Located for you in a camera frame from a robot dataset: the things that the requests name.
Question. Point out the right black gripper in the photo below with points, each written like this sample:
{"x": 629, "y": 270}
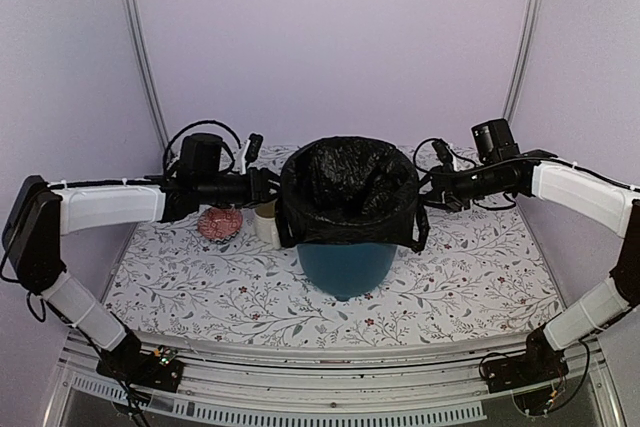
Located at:
{"x": 453, "y": 198}

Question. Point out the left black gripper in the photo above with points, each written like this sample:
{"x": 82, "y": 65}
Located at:
{"x": 259, "y": 186}

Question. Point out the black plastic trash bag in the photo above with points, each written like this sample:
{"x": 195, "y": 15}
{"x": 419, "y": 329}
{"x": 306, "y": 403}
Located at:
{"x": 349, "y": 190}

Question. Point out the teal plastic trash bin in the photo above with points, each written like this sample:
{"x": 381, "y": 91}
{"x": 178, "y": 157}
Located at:
{"x": 346, "y": 271}

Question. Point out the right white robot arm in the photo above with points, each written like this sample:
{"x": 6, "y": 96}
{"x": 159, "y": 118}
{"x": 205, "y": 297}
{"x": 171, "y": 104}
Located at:
{"x": 504, "y": 169}

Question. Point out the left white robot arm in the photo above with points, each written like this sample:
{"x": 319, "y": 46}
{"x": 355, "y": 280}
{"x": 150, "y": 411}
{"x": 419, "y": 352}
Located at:
{"x": 206, "y": 173}

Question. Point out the cream ceramic mug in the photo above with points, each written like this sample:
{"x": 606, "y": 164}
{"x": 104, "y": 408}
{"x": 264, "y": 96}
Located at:
{"x": 265, "y": 226}

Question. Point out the red patterned small bowl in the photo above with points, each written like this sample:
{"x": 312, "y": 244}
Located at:
{"x": 220, "y": 225}

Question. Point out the floral patterned table mat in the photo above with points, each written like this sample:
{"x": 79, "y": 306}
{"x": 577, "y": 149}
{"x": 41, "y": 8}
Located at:
{"x": 481, "y": 274}

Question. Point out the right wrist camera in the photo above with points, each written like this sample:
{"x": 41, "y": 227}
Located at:
{"x": 445, "y": 156}

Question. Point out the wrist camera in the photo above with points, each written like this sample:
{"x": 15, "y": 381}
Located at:
{"x": 250, "y": 151}
{"x": 445, "y": 156}

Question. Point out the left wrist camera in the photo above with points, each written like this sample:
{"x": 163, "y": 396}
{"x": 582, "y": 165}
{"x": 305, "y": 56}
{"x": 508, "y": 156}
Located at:
{"x": 250, "y": 151}

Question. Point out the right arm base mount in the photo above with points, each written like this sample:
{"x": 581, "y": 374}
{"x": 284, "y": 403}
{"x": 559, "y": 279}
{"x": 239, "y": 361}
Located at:
{"x": 540, "y": 362}

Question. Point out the front aluminium rail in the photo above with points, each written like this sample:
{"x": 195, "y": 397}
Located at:
{"x": 225, "y": 384}

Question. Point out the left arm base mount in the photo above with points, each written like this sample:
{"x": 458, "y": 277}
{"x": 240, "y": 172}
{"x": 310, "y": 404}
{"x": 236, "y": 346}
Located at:
{"x": 158, "y": 369}

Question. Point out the right aluminium frame post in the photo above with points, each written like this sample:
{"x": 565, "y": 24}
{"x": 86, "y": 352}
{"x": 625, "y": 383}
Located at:
{"x": 531, "y": 15}

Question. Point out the aluminium frame post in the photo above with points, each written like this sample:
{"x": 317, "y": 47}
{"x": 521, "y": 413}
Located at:
{"x": 135, "y": 28}
{"x": 531, "y": 15}

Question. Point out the left aluminium frame post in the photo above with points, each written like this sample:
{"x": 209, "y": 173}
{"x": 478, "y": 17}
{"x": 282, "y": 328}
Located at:
{"x": 135, "y": 28}

